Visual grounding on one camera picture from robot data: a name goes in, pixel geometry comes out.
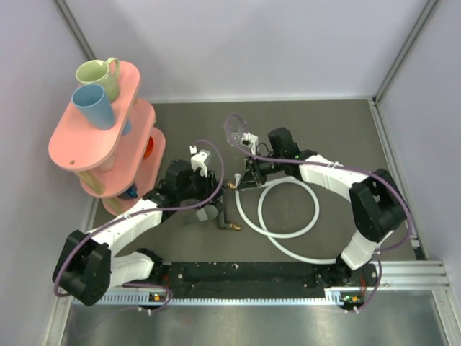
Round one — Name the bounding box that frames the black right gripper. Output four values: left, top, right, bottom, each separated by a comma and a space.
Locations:
236, 151, 285, 190

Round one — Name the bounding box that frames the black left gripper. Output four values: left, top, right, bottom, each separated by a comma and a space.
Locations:
178, 166, 226, 203

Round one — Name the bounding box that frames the white flexible hose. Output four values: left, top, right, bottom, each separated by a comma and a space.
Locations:
232, 173, 346, 265

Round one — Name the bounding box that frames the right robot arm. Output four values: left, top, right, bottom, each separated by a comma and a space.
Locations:
228, 128, 412, 285

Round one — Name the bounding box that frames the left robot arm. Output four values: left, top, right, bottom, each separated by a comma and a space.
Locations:
52, 150, 223, 306

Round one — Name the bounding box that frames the clear plastic cup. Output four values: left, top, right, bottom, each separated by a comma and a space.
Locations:
223, 116, 246, 146

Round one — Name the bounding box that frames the orange object on shelf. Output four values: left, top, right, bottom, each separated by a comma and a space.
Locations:
143, 136, 154, 160

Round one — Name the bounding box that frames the blue object under shelf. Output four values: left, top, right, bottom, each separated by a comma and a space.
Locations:
118, 183, 138, 200

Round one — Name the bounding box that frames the pink three-tier shelf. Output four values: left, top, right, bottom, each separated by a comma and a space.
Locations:
48, 61, 166, 216

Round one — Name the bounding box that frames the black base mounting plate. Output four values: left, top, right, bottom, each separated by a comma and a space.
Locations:
150, 262, 366, 299

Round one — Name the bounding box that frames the blue plastic cup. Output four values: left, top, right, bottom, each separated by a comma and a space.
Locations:
71, 84, 115, 130

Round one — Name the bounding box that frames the green ceramic mug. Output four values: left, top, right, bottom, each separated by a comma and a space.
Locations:
75, 57, 120, 102

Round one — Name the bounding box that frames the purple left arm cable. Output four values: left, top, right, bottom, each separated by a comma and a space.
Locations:
53, 139, 225, 318

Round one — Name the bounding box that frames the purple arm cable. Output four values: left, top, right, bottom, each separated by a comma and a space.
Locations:
53, 139, 225, 318
225, 113, 415, 313

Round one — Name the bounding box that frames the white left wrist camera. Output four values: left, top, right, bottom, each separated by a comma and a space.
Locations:
189, 145, 212, 177

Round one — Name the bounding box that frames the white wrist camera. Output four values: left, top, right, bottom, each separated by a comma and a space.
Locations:
189, 145, 212, 177
241, 132, 259, 155

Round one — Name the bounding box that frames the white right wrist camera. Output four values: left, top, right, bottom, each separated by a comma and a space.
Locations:
241, 132, 259, 155

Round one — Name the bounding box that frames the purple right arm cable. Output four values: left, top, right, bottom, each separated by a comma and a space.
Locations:
225, 113, 415, 313

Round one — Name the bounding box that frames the grey slotted cable duct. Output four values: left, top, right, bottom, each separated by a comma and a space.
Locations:
95, 289, 344, 306

